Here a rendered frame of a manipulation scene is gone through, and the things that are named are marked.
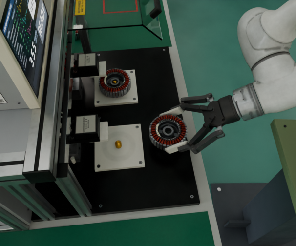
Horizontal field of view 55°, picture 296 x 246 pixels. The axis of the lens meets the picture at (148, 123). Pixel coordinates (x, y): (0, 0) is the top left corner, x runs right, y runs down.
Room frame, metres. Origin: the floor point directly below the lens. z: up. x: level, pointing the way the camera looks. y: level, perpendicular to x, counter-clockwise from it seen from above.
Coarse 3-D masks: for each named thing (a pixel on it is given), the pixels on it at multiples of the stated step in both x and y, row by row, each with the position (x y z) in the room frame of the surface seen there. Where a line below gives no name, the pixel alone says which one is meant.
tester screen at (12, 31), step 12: (12, 0) 0.42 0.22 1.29; (24, 0) 0.47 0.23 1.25; (12, 12) 0.40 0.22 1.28; (24, 12) 0.45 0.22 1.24; (36, 12) 0.51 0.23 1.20; (12, 24) 0.38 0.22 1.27; (24, 24) 0.42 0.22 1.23; (12, 36) 0.36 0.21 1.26; (24, 36) 0.40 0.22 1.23; (36, 36) 0.46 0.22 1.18; (12, 48) 0.34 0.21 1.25; (24, 48) 0.38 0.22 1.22; (24, 60) 0.36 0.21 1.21; (36, 60) 0.41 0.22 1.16; (24, 72) 0.34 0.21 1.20
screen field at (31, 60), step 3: (33, 42) 0.43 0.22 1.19; (33, 45) 0.42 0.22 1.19; (33, 48) 0.42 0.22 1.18; (36, 48) 0.43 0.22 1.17; (33, 51) 0.41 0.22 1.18; (30, 54) 0.39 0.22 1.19; (33, 54) 0.40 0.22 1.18; (30, 57) 0.39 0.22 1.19; (33, 57) 0.40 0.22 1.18; (30, 60) 0.38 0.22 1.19; (33, 60) 0.39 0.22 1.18; (30, 63) 0.37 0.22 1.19; (33, 63) 0.39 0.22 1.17; (33, 66) 0.38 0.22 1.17; (33, 69) 0.38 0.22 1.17
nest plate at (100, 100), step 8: (128, 72) 0.73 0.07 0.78; (96, 80) 0.69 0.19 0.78; (120, 80) 0.69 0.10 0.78; (96, 88) 0.65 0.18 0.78; (136, 88) 0.65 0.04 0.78; (96, 96) 0.62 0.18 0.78; (104, 96) 0.62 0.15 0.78; (128, 96) 0.62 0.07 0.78; (136, 96) 0.62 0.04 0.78; (96, 104) 0.58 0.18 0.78; (104, 104) 0.58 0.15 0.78; (112, 104) 0.59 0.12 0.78; (120, 104) 0.59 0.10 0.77
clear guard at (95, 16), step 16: (96, 0) 0.75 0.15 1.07; (112, 0) 0.75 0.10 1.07; (128, 0) 0.75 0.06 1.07; (144, 0) 0.77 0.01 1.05; (80, 16) 0.67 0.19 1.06; (96, 16) 0.67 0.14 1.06; (112, 16) 0.67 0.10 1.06; (128, 16) 0.67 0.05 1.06; (144, 16) 0.69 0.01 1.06; (160, 32) 0.67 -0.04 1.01
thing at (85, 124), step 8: (72, 120) 0.44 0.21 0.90; (80, 120) 0.42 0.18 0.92; (88, 120) 0.42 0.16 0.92; (96, 120) 0.42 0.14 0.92; (72, 128) 0.41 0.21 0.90; (80, 128) 0.40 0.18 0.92; (88, 128) 0.40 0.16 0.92; (96, 128) 0.40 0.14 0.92; (104, 128) 0.42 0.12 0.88; (72, 136) 0.39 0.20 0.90; (80, 136) 0.38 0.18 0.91; (88, 136) 0.38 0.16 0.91; (96, 136) 0.38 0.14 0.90; (104, 136) 0.40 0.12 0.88
